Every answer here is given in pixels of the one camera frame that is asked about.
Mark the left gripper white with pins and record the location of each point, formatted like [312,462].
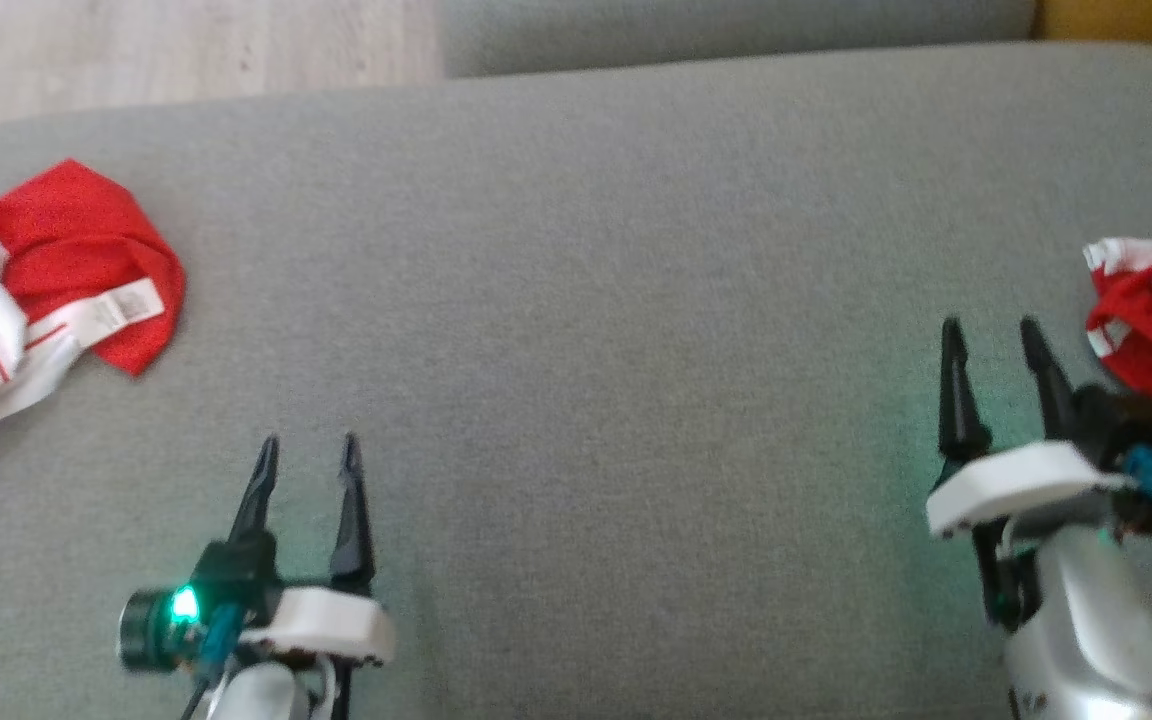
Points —
[326,620]

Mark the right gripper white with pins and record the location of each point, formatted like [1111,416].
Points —
[1016,480]

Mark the red shirt white sleeves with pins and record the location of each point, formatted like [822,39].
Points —
[86,240]

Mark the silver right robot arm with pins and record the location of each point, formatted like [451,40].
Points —
[1086,620]

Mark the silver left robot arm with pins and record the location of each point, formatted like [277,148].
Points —
[266,695]

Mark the grey fabric sofa seat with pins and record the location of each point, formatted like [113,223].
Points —
[586,300]

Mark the yellow fabric sofa cushion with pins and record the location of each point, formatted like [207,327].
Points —
[1136,20]

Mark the grey fabric sofa cushion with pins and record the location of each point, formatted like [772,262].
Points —
[736,30]

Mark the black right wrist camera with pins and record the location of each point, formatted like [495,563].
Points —
[1121,425]

